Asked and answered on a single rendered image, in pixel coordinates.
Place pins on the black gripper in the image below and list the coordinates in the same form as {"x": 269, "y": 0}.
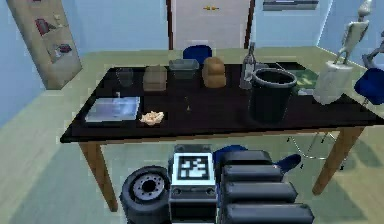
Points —
{"x": 145, "y": 193}

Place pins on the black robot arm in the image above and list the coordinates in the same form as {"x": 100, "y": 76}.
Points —
{"x": 253, "y": 190}

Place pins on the black top wooden dining table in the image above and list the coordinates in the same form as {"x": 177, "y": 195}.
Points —
{"x": 206, "y": 110}

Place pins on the crumpled beige paper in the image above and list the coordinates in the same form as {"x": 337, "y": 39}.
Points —
{"x": 152, "y": 117}

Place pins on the silver laptop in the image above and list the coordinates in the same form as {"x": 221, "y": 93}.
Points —
{"x": 113, "y": 109}

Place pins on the tan square block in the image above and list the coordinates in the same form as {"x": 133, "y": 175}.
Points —
{"x": 155, "y": 78}

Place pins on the dark glass cup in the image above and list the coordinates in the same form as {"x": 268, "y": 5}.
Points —
{"x": 125, "y": 77}

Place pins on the grey open box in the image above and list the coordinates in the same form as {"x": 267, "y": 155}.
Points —
{"x": 183, "y": 67}

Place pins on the brown bread loaf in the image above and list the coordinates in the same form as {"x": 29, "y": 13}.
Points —
{"x": 214, "y": 72}

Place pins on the blue chair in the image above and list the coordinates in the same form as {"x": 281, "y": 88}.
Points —
{"x": 370, "y": 85}
{"x": 290, "y": 162}
{"x": 197, "y": 53}

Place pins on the black bin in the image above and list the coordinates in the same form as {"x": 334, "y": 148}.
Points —
{"x": 270, "y": 95}

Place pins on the clear glass bottle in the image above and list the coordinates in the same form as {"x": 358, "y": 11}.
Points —
{"x": 248, "y": 68}

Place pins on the dark red object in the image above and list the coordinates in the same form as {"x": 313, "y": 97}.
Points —
{"x": 63, "y": 49}

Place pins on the white room door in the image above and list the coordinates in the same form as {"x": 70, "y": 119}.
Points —
{"x": 211, "y": 24}

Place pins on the red book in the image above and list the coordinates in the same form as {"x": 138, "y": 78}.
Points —
{"x": 43, "y": 26}

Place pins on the white statue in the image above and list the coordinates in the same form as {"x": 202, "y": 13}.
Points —
{"x": 336, "y": 76}

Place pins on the beige wall shelf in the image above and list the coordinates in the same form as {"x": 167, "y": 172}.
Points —
{"x": 45, "y": 43}

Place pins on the framed wall picture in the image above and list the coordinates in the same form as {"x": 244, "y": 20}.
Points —
{"x": 290, "y": 4}

